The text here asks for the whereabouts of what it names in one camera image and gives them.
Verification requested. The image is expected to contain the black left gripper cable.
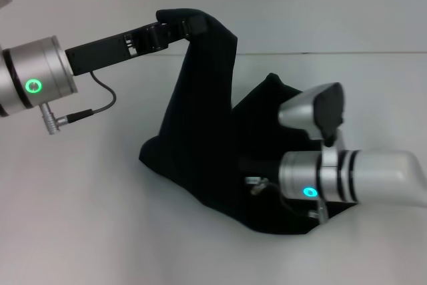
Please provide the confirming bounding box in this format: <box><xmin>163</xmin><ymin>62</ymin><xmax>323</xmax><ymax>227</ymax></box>
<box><xmin>41</xmin><ymin>70</ymin><xmax>117</xmax><ymax>136</ymax></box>

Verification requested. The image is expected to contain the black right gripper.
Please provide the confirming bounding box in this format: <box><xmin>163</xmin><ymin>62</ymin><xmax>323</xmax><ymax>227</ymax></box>
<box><xmin>240</xmin><ymin>154</ymin><xmax>284</xmax><ymax>188</ymax></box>

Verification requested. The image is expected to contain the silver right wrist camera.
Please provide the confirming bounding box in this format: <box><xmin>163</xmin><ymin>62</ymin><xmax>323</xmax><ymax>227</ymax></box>
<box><xmin>277</xmin><ymin>81</ymin><xmax>348</xmax><ymax>170</ymax></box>

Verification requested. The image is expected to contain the black shirt with FREE print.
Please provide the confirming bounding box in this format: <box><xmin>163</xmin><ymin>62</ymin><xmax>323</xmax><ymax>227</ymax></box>
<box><xmin>137</xmin><ymin>7</ymin><xmax>348</xmax><ymax>236</ymax></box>

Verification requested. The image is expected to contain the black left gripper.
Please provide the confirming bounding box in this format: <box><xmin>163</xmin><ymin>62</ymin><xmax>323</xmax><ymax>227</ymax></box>
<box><xmin>64</xmin><ymin>14</ymin><xmax>210</xmax><ymax>77</ymax></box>

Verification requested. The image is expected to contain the silver right cable connector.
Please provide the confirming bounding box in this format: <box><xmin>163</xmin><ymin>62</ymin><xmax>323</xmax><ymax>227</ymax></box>
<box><xmin>308</xmin><ymin>197</ymin><xmax>330</xmax><ymax>225</ymax></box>

